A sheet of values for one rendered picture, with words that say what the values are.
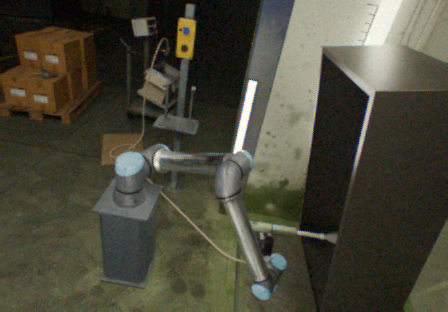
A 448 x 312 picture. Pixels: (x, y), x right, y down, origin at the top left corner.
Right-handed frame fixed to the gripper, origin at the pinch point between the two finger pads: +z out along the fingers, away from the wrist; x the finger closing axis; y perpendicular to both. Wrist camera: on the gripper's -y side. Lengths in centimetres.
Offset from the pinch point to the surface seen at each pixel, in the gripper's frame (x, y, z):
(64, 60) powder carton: -236, -20, 207
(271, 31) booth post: -11, -106, 65
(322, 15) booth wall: 17, -118, 65
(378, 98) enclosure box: 8, -111, -46
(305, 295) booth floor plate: 37, 49, -10
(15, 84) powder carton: -277, 3, 170
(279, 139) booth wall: 9, -31, 61
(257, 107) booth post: -11, -54, 63
